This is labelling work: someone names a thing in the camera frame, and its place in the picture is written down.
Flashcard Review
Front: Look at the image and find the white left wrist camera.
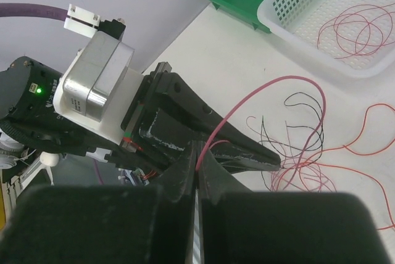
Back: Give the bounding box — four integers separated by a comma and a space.
52, 4, 144, 145

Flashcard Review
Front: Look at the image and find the white perforated plastic basket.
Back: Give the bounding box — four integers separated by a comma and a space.
257, 0, 394, 78

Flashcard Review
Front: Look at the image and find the red wire in basket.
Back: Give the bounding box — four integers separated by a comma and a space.
317, 3, 395, 60

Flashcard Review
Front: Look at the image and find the pink wire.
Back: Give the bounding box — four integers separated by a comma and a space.
194, 75, 327, 173

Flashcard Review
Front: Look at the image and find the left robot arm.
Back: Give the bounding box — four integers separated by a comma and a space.
1, 56, 281, 175

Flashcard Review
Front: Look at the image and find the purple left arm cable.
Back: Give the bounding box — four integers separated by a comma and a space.
0, 2, 69, 21

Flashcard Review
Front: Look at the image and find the bundle of wires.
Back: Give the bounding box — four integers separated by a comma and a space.
246, 91, 395, 231

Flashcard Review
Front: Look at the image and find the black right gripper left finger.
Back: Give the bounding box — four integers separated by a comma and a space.
1, 145, 197, 263

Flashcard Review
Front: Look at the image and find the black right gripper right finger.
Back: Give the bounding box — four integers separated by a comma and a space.
197, 144, 386, 263

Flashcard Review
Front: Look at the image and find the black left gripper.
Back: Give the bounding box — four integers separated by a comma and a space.
118, 62, 281, 175

